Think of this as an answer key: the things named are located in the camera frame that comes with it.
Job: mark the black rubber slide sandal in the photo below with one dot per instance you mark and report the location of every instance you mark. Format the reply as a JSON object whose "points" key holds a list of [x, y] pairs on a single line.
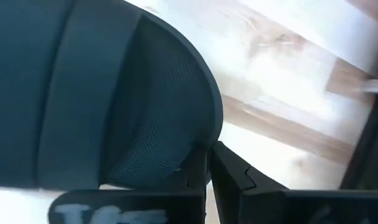
{"points": [[83, 93]]}

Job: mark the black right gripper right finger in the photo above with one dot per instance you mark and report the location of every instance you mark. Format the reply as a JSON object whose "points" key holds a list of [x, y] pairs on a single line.
{"points": [[269, 205]]}

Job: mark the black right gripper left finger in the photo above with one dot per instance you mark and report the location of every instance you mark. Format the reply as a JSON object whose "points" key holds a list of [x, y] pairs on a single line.
{"points": [[129, 207]]}

